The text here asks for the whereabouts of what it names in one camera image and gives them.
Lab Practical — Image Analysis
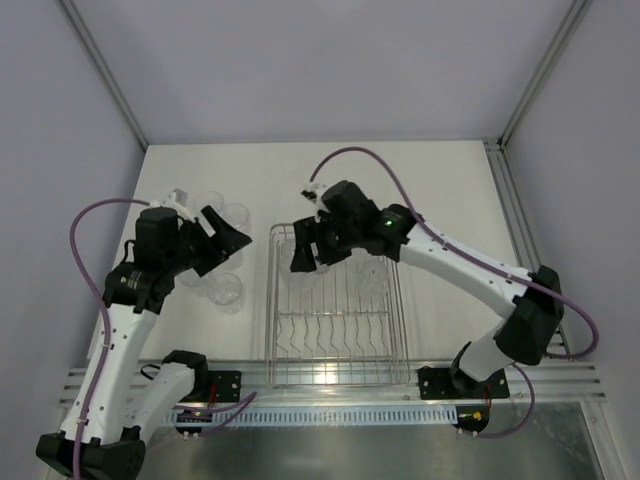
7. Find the clear plastic cup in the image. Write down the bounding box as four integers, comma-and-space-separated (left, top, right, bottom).
357, 258, 388, 300
207, 273, 245, 315
221, 202, 250, 233
178, 269, 210, 297
286, 272, 321, 294
194, 191, 225, 212
278, 238, 296, 273
225, 250, 244, 271

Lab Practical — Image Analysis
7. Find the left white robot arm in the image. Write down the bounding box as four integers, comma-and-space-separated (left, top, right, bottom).
36, 205, 252, 479

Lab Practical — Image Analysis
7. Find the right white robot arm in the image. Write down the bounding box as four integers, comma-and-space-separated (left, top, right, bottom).
290, 180, 564, 398

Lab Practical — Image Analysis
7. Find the left controller board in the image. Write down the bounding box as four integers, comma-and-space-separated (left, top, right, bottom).
174, 410, 213, 439

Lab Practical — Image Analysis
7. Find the controller board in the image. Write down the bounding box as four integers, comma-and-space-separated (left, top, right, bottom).
453, 405, 490, 436
174, 410, 213, 439

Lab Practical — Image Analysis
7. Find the right controller board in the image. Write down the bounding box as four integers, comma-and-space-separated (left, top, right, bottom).
453, 405, 490, 436

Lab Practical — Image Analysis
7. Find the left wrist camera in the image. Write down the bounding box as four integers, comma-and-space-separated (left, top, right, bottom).
150, 189, 193, 219

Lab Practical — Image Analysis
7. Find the wire dish rack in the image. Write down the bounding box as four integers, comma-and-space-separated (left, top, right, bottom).
264, 224, 409, 365

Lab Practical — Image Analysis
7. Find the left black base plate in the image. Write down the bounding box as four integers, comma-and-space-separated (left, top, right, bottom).
198, 370, 242, 405

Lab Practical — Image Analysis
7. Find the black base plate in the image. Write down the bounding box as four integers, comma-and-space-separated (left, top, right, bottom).
198, 370, 242, 405
416, 366, 510, 400

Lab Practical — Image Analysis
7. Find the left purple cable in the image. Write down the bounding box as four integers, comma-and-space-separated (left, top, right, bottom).
68, 198, 259, 480

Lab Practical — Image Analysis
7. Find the slotted cable duct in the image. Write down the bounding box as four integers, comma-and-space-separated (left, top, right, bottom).
160, 404, 455, 428

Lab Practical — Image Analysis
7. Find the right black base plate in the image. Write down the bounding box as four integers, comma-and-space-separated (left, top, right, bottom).
416, 366, 510, 400

